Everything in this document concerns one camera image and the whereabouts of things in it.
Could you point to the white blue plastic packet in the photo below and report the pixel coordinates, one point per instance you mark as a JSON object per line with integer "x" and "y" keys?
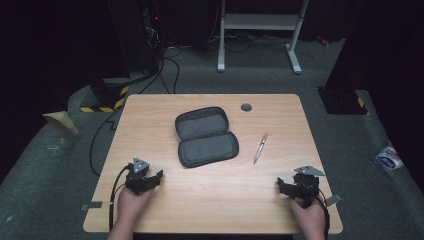
{"x": 388, "y": 158}

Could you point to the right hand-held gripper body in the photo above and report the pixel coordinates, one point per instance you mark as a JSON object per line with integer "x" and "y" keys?
{"x": 308, "y": 185}

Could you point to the silver pen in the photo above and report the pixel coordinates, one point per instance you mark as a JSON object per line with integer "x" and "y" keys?
{"x": 260, "y": 148}

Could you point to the black stand base yellow mark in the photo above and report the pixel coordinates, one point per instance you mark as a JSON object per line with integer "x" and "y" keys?
{"x": 343, "y": 101}

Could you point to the grey tape strip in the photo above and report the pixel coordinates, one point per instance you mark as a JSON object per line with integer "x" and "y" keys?
{"x": 333, "y": 200}
{"x": 92, "y": 205}

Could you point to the beige cardboard piece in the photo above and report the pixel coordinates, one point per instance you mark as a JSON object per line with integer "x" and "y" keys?
{"x": 61, "y": 120}

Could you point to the white metal stand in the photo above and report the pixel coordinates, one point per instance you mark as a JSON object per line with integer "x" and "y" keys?
{"x": 260, "y": 22}

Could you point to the person's right hand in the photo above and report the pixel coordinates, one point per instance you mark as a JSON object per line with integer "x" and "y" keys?
{"x": 310, "y": 218}

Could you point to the person's left hand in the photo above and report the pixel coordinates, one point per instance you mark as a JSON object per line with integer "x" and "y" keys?
{"x": 131, "y": 205}

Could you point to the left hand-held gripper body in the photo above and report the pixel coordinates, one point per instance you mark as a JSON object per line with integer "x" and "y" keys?
{"x": 140, "y": 176}

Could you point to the dark grey pencil case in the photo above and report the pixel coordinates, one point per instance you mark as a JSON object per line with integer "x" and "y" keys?
{"x": 206, "y": 136}

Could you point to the black equipment tower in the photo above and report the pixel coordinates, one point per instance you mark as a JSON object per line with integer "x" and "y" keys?
{"x": 136, "y": 33}

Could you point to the grey round table grommet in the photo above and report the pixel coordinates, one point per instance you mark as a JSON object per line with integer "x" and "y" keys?
{"x": 246, "y": 107}

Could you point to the black yellow striped stand base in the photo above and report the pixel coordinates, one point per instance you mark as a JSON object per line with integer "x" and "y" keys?
{"x": 106, "y": 96}

